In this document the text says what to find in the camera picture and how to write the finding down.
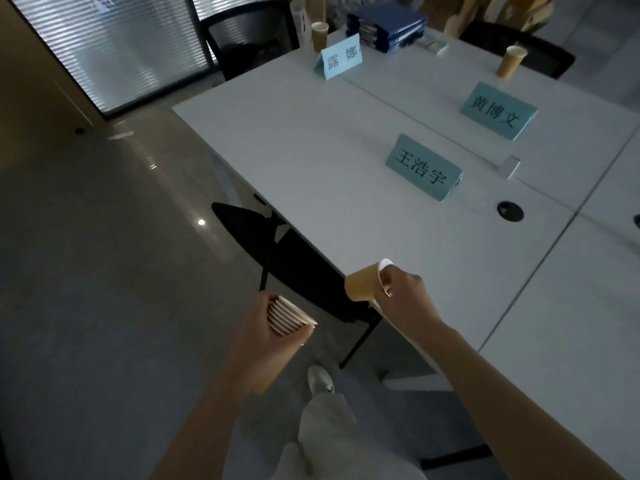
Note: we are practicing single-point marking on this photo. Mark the person's left hand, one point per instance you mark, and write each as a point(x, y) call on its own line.
point(260, 354)

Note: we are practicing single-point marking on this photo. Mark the person's right hand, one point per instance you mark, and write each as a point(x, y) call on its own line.
point(410, 304)

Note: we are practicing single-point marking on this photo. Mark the brown paper cup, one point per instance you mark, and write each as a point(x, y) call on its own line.
point(509, 64)
point(362, 284)
point(319, 37)

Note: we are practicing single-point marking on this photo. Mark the stack of blue folders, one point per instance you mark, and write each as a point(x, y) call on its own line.
point(385, 27)

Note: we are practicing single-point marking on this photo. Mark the person's right forearm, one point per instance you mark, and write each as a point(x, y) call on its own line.
point(510, 409)

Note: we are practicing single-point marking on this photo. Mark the person's left forearm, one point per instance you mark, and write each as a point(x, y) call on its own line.
point(205, 424)

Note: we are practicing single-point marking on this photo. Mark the person's white clothing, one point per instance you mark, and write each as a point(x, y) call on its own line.
point(330, 434)

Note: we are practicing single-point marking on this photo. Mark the teal paper name card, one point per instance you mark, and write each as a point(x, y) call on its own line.
point(497, 112)
point(420, 167)
point(340, 57)

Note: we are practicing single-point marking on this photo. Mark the pile of pale cloth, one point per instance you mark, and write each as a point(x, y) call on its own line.
point(370, 2)

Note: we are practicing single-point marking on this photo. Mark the window blinds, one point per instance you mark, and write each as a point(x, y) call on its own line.
point(125, 44)

